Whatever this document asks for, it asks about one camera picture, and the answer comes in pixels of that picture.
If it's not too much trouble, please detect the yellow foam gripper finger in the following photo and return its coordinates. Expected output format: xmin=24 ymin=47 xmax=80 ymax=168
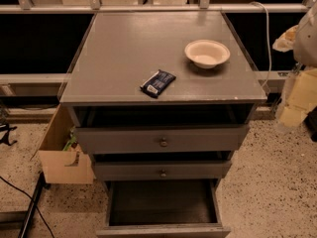
xmin=278 ymin=68 xmax=317 ymax=127

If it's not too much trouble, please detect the blue rxbar blueberry wrapper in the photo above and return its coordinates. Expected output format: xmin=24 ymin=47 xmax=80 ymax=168
xmin=140 ymin=69 xmax=176 ymax=98

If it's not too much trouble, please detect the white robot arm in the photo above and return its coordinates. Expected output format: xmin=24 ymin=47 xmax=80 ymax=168
xmin=272 ymin=4 xmax=317 ymax=127

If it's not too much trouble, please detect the grey top drawer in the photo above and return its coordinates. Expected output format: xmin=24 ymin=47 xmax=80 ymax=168
xmin=75 ymin=125 xmax=249 ymax=154

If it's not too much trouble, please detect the grey drawer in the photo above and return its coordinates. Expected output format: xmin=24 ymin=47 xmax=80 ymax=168
xmin=75 ymin=125 xmax=249 ymax=154
xmin=96 ymin=179 xmax=231 ymax=238
xmin=94 ymin=161 xmax=232 ymax=181

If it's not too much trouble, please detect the grey drawer cabinet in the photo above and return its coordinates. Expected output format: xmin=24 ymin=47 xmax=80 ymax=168
xmin=58 ymin=10 xmax=268 ymax=238

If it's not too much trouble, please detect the grey middle drawer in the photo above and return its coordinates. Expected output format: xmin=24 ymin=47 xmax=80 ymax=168
xmin=94 ymin=161 xmax=232 ymax=181

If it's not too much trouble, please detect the grey bottom drawer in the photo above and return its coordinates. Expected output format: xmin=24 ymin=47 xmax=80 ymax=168
xmin=96 ymin=179 xmax=231 ymax=238

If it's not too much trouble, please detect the white paper bowl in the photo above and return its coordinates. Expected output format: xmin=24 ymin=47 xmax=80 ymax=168
xmin=184 ymin=40 xmax=231 ymax=69

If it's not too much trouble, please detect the green item in box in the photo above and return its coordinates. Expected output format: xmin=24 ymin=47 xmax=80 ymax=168
xmin=63 ymin=128 xmax=77 ymax=151

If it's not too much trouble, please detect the cardboard box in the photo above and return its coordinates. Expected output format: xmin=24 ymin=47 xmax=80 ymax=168
xmin=38 ymin=105 xmax=94 ymax=184

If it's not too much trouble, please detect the black metal floor bar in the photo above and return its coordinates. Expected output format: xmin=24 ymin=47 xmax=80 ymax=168
xmin=18 ymin=173 xmax=45 ymax=238

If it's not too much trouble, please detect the black stand foot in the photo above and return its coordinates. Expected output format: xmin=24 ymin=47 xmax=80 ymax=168
xmin=0 ymin=124 xmax=17 ymax=146

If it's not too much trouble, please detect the white cable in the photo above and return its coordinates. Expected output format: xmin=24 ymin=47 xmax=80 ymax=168
xmin=250 ymin=1 xmax=273 ymax=88

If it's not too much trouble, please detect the metal rail frame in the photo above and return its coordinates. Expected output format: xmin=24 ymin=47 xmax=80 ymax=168
xmin=0 ymin=0 xmax=317 ymax=97

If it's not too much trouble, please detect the black floor cable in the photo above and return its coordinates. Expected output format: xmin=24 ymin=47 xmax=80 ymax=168
xmin=0 ymin=176 xmax=55 ymax=238

